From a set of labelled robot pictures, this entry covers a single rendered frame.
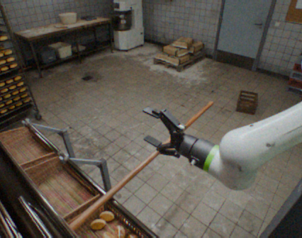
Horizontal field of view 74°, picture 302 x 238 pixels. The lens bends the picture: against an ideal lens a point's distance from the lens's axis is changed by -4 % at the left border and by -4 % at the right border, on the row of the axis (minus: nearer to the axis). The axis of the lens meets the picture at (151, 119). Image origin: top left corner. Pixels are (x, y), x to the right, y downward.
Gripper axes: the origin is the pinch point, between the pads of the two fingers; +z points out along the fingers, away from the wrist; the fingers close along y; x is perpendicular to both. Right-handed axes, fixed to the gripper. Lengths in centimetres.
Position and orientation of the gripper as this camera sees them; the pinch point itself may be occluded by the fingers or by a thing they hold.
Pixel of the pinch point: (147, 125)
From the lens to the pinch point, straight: 78.5
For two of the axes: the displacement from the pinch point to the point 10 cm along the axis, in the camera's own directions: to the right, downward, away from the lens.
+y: 0.0, 8.0, 6.0
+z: -7.7, -3.8, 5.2
